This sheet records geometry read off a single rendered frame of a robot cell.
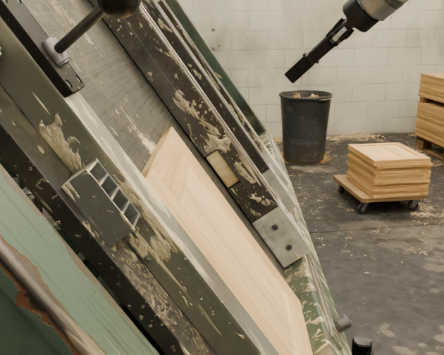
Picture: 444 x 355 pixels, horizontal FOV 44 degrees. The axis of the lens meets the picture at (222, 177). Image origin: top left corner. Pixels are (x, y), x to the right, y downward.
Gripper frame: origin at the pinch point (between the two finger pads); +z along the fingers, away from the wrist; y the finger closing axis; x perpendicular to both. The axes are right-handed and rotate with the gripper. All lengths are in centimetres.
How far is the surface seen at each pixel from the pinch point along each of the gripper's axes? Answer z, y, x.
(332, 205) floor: 161, 232, -105
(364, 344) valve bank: 12, -38, -46
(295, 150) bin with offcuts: 211, 334, -72
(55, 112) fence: -16, -81, 16
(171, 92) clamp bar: 9.8, -29.1, 14.9
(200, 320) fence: -10, -81, -8
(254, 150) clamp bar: 23.5, -1.5, -7.5
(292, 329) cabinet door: 4, -58, -26
